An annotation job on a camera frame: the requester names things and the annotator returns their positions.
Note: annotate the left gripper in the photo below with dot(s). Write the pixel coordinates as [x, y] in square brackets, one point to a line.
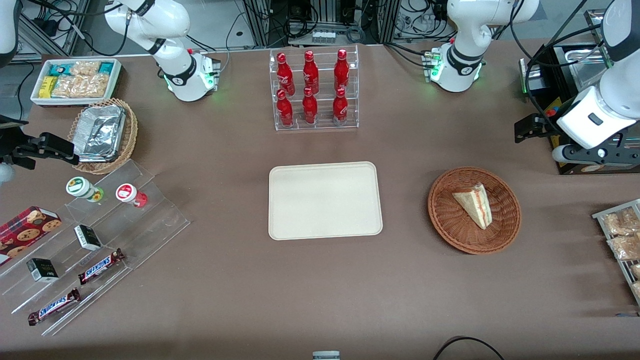
[549, 125]

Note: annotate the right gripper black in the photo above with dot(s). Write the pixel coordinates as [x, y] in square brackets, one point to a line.
[14, 148]

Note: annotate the triangular sandwich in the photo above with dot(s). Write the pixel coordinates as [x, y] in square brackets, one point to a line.
[475, 205]

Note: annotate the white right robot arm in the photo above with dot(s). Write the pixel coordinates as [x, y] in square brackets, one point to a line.
[170, 20]

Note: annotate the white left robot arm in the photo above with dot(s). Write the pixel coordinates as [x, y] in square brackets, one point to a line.
[470, 30]

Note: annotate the light tan wicker basket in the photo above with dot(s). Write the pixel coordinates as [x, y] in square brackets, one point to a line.
[129, 140]

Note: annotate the tray of packaged snacks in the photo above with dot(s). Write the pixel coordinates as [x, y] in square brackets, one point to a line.
[597, 216]

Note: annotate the brown round wicker basket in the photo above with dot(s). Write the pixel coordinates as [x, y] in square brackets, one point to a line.
[450, 225]

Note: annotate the cream plastic serving tray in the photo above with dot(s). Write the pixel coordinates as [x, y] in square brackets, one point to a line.
[325, 200]

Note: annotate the white rectangular snack bin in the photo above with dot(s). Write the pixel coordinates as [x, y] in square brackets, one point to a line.
[36, 97]

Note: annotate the green lid snack cup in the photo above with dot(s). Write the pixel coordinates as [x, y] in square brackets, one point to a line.
[80, 187]

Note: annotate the silver foil container stack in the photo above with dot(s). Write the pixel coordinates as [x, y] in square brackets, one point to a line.
[100, 132]

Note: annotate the yellow snack packet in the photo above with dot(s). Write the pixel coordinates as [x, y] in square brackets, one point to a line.
[47, 87]

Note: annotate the clear cracker bag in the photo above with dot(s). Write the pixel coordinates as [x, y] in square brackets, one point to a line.
[86, 68]
[95, 86]
[67, 87]

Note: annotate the black glass display case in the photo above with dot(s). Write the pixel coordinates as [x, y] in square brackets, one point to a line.
[555, 65]

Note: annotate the teal snack packet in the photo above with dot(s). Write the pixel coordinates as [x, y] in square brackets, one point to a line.
[106, 67]
[60, 69]

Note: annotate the steel pan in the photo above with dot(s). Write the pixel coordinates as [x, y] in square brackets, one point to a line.
[590, 70]

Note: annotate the red tartan cookie box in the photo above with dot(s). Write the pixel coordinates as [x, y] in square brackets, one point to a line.
[25, 232]

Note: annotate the red lid snack cup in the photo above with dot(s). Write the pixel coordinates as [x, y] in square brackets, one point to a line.
[127, 193]

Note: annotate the small black carton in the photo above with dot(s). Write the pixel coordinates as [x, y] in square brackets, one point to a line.
[42, 270]
[87, 237]

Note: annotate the clear acrylic step display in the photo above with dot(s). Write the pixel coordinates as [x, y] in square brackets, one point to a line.
[150, 215]

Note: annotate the clear bagged pastry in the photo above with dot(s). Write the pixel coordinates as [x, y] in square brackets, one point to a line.
[637, 290]
[636, 271]
[620, 222]
[625, 247]

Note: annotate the Snickers chocolate bar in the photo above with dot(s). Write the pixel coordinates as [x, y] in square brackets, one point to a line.
[54, 306]
[100, 266]

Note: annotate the red cola bottle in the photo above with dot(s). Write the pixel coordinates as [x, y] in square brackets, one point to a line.
[310, 72]
[340, 109]
[310, 109]
[341, 70]
[285, 75]
[285, 111]

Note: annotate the clear acrylic bottle rack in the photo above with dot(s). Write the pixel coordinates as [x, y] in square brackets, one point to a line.
[322, 80]

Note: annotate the white power strip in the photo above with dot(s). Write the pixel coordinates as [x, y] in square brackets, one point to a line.
[323, 36]

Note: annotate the aluminium frame post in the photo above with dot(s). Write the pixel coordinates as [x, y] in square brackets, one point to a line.
[389, 20]
[259, 22]

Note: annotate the grey metal bracket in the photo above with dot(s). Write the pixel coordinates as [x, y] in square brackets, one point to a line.
[326, 356]

